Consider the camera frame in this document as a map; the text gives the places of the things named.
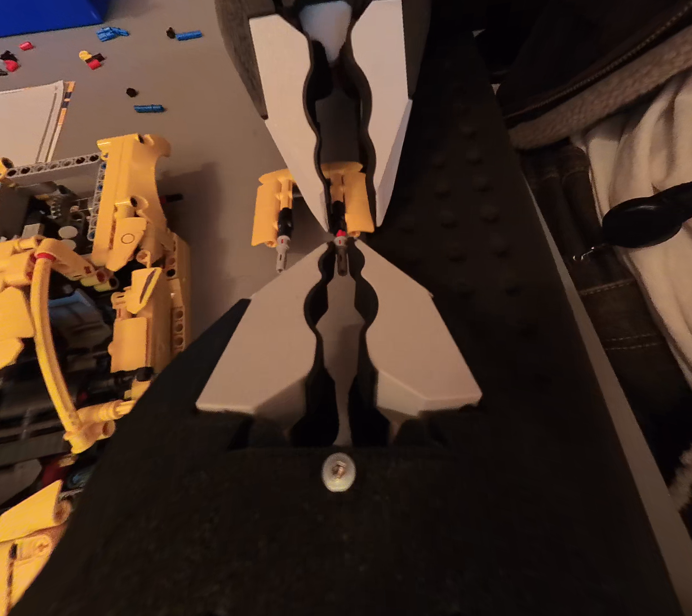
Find open instruction booklet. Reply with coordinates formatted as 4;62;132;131
0;81;76;165

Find grey desk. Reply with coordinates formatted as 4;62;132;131
0;0;692;616

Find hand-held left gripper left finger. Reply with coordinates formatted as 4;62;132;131
195;242;337;443

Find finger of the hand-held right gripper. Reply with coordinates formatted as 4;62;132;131
350;0;415;229
248;15;335;234

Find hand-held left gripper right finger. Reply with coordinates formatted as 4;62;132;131
350;239;483;439

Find yellow black brick subassembly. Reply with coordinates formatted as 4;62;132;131
251;161;376;248

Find black lanyard strap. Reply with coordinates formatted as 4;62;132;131
573;181;692;263

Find person's white shirt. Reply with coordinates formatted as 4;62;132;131
573;76;692;384

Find scattered small brick pins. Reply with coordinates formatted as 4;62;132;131
0;26;203;73

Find person's dark jeans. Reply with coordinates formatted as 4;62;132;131
522;140;692;465

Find yellow toy brick car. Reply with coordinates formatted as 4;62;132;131
0;132;192;608

